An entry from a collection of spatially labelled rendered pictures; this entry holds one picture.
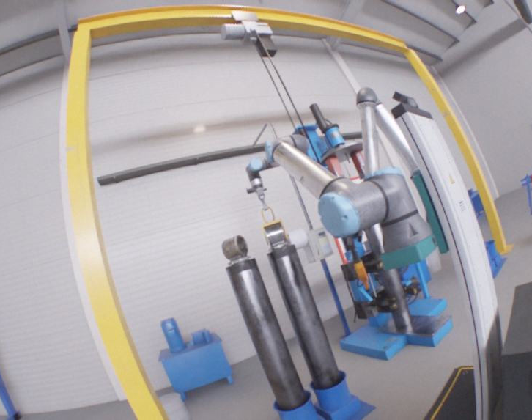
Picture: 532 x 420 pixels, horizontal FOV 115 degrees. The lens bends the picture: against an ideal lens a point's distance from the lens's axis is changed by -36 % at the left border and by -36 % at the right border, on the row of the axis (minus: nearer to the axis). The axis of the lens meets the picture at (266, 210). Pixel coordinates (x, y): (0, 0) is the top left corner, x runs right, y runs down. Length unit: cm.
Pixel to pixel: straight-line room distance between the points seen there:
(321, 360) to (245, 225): 295
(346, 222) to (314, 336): 124
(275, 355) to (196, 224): 290
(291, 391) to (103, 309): 132
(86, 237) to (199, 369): 234
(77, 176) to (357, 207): 170
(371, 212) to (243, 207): 375
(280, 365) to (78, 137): 210
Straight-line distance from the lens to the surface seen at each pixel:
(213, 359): 353
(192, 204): 433
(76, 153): 202
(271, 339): 177
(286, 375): 188
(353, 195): 82
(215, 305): 417
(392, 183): 91
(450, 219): 98
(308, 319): 187
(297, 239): 331
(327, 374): 204
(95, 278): 173
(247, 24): 313
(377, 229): 290
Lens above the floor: 144
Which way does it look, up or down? 10 degrees up
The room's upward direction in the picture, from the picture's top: 20 degrees counter-clockwise
